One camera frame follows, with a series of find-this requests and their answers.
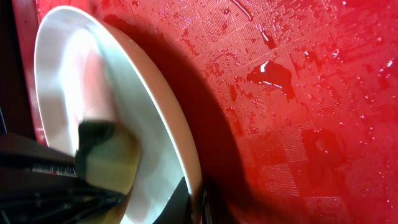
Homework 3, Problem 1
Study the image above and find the white plate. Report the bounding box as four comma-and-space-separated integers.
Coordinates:
34, 6, 202, 223

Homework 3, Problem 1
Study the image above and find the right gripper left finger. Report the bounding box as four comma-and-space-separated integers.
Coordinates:
154, 177, 193, 224

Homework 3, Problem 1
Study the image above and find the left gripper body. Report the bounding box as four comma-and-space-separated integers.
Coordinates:
1, 134, 126, 223

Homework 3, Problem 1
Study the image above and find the green yellow sponge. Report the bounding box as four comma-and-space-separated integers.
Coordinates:
75, 119, 141, 195

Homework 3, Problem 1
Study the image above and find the red plastic tray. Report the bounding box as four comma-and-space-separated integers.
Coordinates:
12, 0, 397, 223

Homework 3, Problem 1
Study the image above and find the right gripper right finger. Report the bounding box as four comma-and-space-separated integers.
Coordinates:
201, 179, 239, 224

